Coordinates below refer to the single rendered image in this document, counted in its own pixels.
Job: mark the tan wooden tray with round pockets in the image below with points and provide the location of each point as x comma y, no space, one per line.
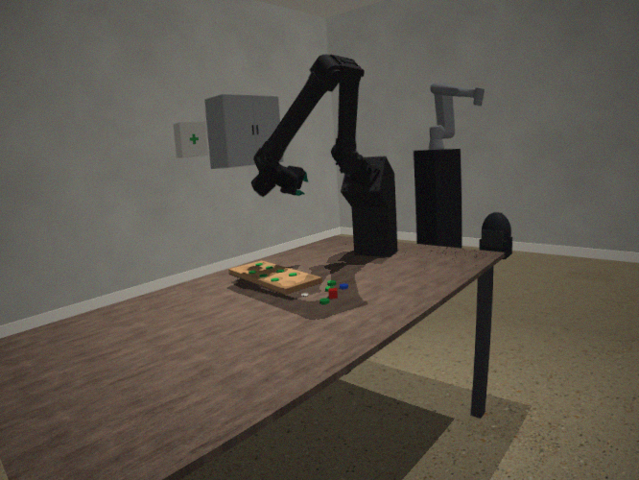
285,281

